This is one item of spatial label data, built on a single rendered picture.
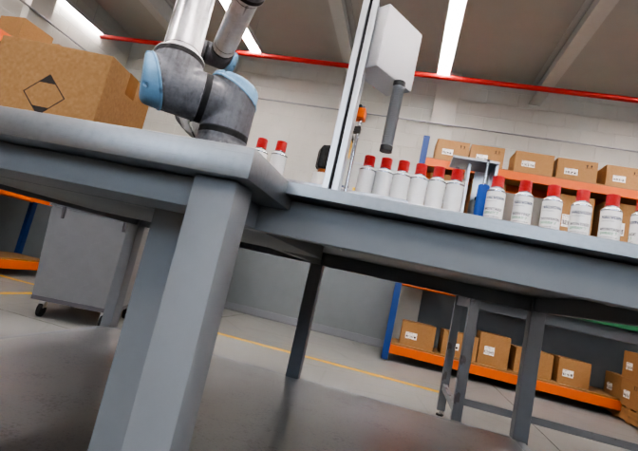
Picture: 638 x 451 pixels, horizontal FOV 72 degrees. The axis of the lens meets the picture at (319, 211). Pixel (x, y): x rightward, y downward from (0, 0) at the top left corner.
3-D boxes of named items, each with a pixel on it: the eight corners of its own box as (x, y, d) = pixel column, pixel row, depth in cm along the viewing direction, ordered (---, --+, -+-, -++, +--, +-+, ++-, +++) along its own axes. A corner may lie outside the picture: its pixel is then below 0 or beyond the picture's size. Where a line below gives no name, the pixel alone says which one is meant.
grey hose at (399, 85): (391, 154, 125) (405, 85, 128) (391, 150, 122) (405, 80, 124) (379, 152, 126) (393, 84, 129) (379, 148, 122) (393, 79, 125)
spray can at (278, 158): (277, 207, 139) (291, 145, 142) (272, 203, 134) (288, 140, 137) (262, 203, 141) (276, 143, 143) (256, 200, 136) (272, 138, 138)
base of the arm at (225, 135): (256, 185, 107) (266, 146, 108) (221, 166, 93) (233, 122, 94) (206, 178, 113) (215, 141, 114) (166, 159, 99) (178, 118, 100)
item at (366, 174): (365, 224, 134) (379, 159, 137) (365, 221, 129) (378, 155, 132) (349, 220, 135) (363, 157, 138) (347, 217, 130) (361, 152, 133)
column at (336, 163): (332, 228, 120) (380, 7, 129) (329, 226, 116) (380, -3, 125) (316, 225, 121) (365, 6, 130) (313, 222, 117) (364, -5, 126)
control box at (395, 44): (411, 92, 131) (422, 34, 134) (376, 65, 120) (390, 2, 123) (384, 97, 139) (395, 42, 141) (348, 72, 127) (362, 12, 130)
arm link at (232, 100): (254, 137, 101) (269, 82, 103) (197, 117, 96) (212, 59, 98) (241, 145, 112) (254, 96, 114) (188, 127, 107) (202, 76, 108)
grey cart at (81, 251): (65, 303, 376) (98, 196, 389) (140, 318, 383) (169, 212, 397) (9, 316, 289) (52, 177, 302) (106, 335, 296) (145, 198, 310)
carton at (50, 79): (128, 179, 131) (152, 95, 134) (82, 158, 107) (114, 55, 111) (33, 159, 132) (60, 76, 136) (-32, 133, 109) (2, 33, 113)
